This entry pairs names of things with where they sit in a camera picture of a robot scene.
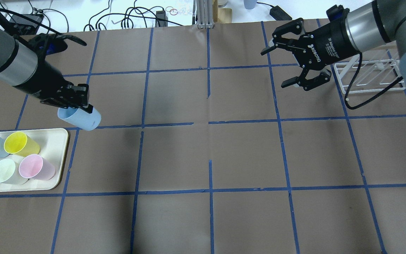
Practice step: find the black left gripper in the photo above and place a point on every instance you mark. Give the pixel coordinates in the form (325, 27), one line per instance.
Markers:
(45, 81)

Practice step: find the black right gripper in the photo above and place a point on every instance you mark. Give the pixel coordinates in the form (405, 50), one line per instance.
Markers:
(331, 46)

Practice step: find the light blue plastic cup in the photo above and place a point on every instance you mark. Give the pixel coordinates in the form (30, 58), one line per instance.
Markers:
(80, 118)

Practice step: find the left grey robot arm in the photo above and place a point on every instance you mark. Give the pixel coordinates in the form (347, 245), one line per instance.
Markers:
(25, 68)

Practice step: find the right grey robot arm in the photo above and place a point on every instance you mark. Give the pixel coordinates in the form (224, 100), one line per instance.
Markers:
(373, 25)

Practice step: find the blue cup on side table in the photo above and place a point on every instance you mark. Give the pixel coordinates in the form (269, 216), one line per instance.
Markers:
(250, 4)

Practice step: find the yellow plastic cup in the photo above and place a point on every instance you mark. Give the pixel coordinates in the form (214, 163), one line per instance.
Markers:
(20, 144)

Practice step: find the pink plastic cup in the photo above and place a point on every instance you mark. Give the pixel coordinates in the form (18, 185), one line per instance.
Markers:
(35, 167)

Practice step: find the cream green plastic cup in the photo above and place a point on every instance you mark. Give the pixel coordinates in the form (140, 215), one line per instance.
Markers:
(9, 173)

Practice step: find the cream plastic tray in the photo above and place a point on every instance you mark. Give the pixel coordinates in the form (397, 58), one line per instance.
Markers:
(53, 147)

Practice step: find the black power adapter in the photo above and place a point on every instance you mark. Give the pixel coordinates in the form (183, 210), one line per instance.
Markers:
(279, 14)

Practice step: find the wooden mug tree stand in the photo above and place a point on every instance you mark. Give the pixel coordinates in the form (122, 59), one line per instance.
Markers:
(221, 14)

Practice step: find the white wire cup rack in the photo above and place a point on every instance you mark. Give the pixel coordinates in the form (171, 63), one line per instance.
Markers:
(378, 69)

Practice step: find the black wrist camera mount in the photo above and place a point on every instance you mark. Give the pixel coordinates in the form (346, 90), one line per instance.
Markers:
(48, 44)

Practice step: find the aluminium frame post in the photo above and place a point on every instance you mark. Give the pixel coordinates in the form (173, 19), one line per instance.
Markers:
(204, 14)

